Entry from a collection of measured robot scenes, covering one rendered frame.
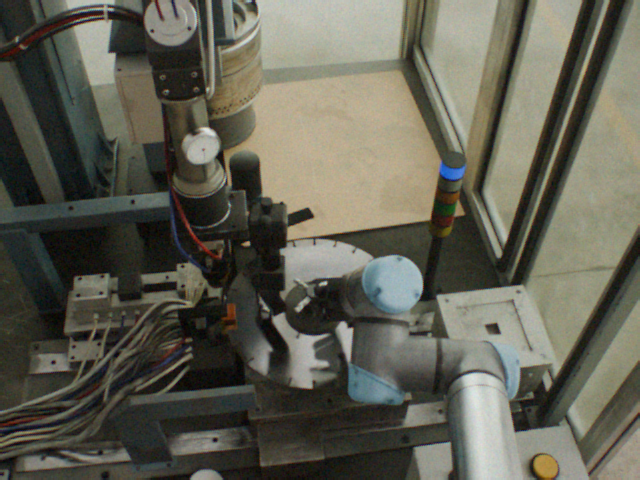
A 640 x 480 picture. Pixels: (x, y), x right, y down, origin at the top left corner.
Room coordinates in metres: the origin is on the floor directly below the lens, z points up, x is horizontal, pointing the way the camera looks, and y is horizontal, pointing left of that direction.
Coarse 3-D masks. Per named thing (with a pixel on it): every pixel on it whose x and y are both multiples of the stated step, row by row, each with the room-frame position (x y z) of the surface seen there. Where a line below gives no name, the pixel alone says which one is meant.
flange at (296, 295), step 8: (296, 288) 0.75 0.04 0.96; (288, 296) 0.73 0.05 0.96; (296, 296) 0.73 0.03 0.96; (304, 296) 0.72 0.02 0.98; (288, 304) 0.71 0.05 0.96; (296, 304) 0.71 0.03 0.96; (288, 312) 0.70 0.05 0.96; (296, 312) 0.70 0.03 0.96; (304, 312) 0.70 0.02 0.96; (288, 320) 0.68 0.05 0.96; (296, 320) 0.68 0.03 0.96; (304, 320) 0.68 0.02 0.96; (312, 320) 0.68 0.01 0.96; (304, 328) 0.66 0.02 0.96; (312, 328) 0.66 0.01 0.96; (320, 328) 0.66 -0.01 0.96; (328, 328) 0.66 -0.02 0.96
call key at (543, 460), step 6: (540, 456) 0.44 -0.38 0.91; (546, 456) 0.44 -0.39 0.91; (534, 462) 0.43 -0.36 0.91; (540, 462) 0.43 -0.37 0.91; (546, 462) 0.43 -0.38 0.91; (552, 462) 0.43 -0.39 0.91; (534, 468) 0.42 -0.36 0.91; (540, 468) 0.42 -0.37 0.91; (546, 468) 0.42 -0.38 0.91; (552, 468) 0.42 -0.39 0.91; (540, 474) 0.41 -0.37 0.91; (546, 474) 0.41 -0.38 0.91; (552, 474) 0.41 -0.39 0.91
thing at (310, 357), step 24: (312, 240) 0.88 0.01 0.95; (288, 264) 0.82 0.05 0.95; (312, 264) 0.82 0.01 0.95; (336, 264) 0.81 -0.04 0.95; (360, 264) 0.81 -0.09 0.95; (240, 288) 0.76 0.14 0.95; (288, 288) 0.76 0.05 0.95; (240, 312) 0.70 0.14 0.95; (264, 312) 0.70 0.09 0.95; (240, 336) 0.65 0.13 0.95; (264, 336) 0.65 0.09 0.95; (288, 336) 0.65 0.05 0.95; (312, 336) 0.65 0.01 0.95; (336, 336) 0.65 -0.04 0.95; (264, 360) 0.60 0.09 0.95; (288, 360) 0.60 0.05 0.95; (312, 360) 0.60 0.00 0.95; (336, 360) 0.60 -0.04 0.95; (312, 384) 0.56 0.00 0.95; (336, 384) 0.56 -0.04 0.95
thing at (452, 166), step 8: (448, 152) 0.91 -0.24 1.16; (456, 152) 0.91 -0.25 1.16; (448, 160) 0.89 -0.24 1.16; (456, 160) 0.89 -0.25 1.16; (464, 160) 0.89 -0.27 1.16; (440, 168) 0.89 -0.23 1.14; (448, 168) 0.87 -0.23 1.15; (456, 168) 0.87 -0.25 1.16; (464, 168) 0.88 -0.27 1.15; (448, 176) 0.87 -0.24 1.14; (456, 176) 0.87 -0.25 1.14
